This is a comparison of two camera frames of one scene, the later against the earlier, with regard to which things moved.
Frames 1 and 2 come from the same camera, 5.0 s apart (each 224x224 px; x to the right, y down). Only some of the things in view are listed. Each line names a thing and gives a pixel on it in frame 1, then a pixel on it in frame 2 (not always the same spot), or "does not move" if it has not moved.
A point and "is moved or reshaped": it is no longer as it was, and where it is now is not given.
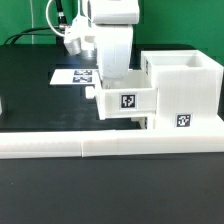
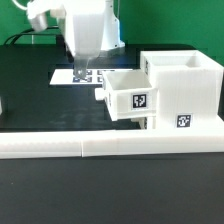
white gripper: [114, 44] -> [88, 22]
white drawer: [133, 96] is moved or reshaped
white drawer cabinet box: [190, 89] does not move
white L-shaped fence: [78, 144] does not move
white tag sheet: [73, 77] does not move
